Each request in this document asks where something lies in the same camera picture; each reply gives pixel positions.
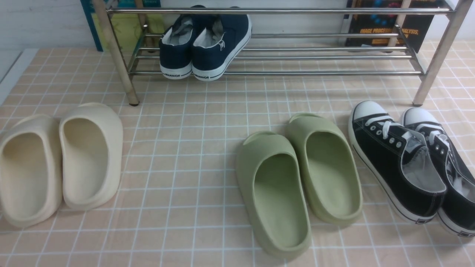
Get green foam slipper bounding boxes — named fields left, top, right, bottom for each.
left=285, top=113, right=363, bottom=226
left=235, top=131, right=311, bottom=260

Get navy canvas shoe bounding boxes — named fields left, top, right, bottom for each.
left=191, top=14, right=252, bottom=82
left=159, top=14, right=208, bottom=80

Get cream foam slipper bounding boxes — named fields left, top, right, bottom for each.
left=59, top=103, right=124, bottom=211
left=0, top=114, right=63, bottom=228

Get left cream foam slipper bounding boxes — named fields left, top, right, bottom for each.
left=0, top=114, right=63, bottom=228

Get black image processing book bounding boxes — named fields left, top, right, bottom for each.
left=339, top=0, right=434, bottom=53

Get right green foam slipper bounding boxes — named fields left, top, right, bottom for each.
left=285, top=113, right=363, bottom=226

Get teal and yellow book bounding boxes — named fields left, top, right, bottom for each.
left=80, top=0, right=164, bottom=51

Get left green foam slipper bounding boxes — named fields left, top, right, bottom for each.
left=235, top=131, right=311, bottom=260

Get right black canvas sneaker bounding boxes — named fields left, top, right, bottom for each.
left=400, top=108, right=475, bottom=238

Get black canvas sneaker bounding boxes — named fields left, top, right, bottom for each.
left=400, top=108, right=475, bottom=238
left=348, top=101, right=448, bottom=224

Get right cream foam slipper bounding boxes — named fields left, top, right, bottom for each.
left=59, top=103, right=124, bottom=211

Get steel shoe rack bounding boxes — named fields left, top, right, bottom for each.
left=92, top=0, right=473, bottom=107

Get left black canvas sneaker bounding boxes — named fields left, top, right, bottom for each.
left=348, top=101, right=448, bottom=224

